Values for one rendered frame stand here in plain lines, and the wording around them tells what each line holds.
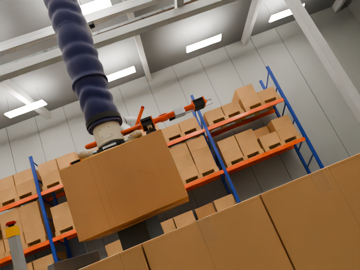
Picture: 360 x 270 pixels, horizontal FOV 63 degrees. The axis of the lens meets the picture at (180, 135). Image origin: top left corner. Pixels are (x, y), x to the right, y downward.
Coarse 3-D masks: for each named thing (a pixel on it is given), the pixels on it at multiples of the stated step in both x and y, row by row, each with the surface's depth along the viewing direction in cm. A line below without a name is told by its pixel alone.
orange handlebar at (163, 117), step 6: (186, 108) 185; (192, 108) 190; (162, 114) 184; (168, 114) 184; (156, 120) 183; (162, 120) 186; (132, 126) 182; (138, 126) 182; (126, 132) 182; (90, 144) 179; (96, 144) 183
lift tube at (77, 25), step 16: (48, 0) 205; (64, 0) 201; (64, 16) 197; (80, 16) 203; (64, 32) 193; (80, 32) 195; (64, 48) 193; (80, 48) 190; (80, 64) 186; (96, 64) 190
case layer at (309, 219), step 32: (352, 160) 96; (288, 192) 94; (320, 192) 93; (352, 192) 93; (192, 224) 91; (224, 224) 91; (256, 224) 91; (288, 224) 91; (320, 224) 91; (352, 224) 90; (128, 256) 89; (160, 256) 89; (192, 256) 88; (224, 256) 88; (256, 256) 88; (288, 256) 89; (320, 256) 88; (352, 256) 88
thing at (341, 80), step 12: (288, 0) 407; (300, 12) 397; (300, 24) 401; (312, 24) 391; (312, 36) 386; (324, 48) 380; (324, 60) 381; (336, 60) 374; (336, 72) 369; (336, 84) 375; (348, 84) 364; (348, 96) 363
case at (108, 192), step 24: (144, 144) 162; (72, 168) 160; (96, 168) 159; (120, 168) 159; (144, 168) 158; (168, 168) 157; (72, 192) 156; (96, 192) 155; (120, 192) 155; (144, 192) 154; (168, 192) 154; (72, 216) 152; (96, 216) 152; (120, 216) 151; (144, 216) 161
